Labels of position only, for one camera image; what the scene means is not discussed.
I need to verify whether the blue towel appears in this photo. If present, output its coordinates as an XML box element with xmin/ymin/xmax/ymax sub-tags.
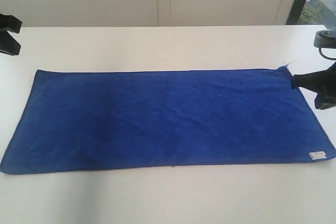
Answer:
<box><xmin>1</xmin><ymin>66</ymin><xmax>335</xmax><ymax>175</ymax></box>

